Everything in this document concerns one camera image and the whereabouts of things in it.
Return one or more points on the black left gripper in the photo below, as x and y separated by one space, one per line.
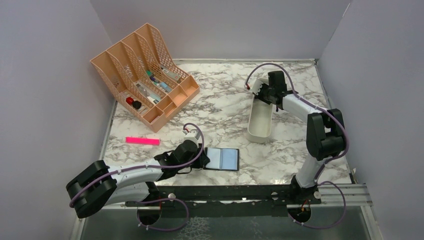
202 160

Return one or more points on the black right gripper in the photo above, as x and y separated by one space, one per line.
259 96

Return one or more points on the black leather card holder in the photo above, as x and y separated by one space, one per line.
222 159

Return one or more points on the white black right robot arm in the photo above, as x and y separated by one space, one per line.
326 138

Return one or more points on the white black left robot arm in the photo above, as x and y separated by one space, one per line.
99 185

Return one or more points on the cream oblong plastic tray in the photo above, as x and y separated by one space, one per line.
260 121

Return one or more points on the pink rectangular bar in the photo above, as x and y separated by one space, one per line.
142 141

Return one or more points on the teal pens in organizer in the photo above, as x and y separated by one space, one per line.
158 83

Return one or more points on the black round item in organizer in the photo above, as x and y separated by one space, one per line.
136 104

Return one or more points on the peach plastic file organizer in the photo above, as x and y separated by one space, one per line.
123 67

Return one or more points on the grey device in organizer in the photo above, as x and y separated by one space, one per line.
174 76

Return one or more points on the red round item in organizer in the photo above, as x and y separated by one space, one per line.
129 100

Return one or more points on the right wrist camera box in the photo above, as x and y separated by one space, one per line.
259 87

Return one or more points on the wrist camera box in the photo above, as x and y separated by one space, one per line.
259 87
193 135

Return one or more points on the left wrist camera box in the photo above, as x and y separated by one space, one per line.
193 135

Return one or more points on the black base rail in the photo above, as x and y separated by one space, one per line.
224 201

